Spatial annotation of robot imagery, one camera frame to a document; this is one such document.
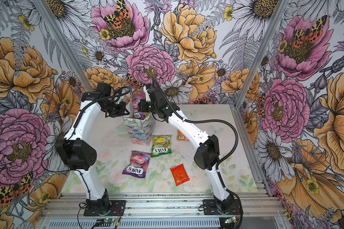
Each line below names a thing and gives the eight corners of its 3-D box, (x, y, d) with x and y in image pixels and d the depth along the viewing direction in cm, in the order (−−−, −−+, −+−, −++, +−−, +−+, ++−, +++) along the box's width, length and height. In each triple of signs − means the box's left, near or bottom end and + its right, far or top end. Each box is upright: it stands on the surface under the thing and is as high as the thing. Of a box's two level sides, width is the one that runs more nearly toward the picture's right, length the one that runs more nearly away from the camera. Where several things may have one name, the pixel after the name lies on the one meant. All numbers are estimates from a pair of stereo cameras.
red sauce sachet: (176, 186, 83) (176, 185, 82) (169, 169, 90) (169, 168, 88) (189, 180, 86) (190, 179, 84) (182, 164, 92) (182, 163, 90)
